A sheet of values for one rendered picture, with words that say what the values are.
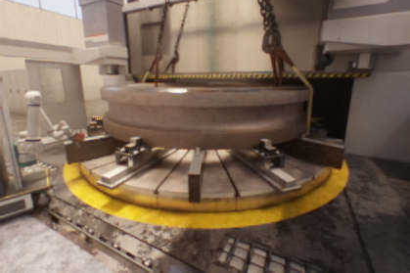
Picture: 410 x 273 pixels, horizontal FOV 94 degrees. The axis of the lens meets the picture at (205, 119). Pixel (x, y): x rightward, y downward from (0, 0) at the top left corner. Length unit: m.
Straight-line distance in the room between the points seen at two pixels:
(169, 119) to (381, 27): 3.19
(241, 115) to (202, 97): 0.72
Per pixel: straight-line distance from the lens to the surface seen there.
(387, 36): 3.68
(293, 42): 5.50
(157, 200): 2.94
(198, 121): 3.01
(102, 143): 4.15
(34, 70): 6.90
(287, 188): 2.88
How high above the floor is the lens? 1.76
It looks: 12 degrees down
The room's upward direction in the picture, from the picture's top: straight up
